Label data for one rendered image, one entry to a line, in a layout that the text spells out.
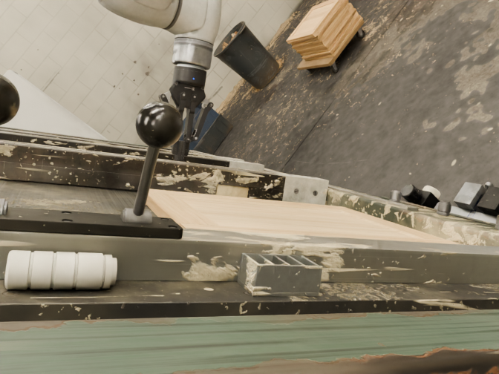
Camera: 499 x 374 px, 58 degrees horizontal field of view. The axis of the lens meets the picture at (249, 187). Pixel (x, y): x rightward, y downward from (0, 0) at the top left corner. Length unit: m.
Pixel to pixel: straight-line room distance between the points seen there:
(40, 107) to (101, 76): 1.57
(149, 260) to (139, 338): 0.22
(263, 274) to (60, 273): 0.17
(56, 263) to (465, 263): 0.47
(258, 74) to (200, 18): 4.19
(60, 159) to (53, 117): 3.53
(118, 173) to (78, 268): 0.61
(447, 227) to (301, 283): 0.48
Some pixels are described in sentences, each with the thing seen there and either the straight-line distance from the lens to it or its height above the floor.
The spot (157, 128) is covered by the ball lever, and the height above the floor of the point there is 1.45.
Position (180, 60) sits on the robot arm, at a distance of 1.04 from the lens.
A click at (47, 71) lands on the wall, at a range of 5.89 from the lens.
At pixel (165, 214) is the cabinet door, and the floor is 1.31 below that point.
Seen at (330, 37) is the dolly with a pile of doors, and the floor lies 0.26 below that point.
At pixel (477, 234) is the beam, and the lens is 0.83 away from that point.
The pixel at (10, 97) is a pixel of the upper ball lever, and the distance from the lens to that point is 0.35.
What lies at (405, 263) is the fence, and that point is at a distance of 0.56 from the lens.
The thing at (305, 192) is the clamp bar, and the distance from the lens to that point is 1.12.
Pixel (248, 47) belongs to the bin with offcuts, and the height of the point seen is 0.45.
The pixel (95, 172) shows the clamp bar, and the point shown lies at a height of 1.39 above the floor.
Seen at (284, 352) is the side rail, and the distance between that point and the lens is 0.20.
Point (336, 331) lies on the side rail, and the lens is 0.24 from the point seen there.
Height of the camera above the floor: 1.51
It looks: 23 degrees down
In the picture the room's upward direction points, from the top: 51 degrees counter-clockwise
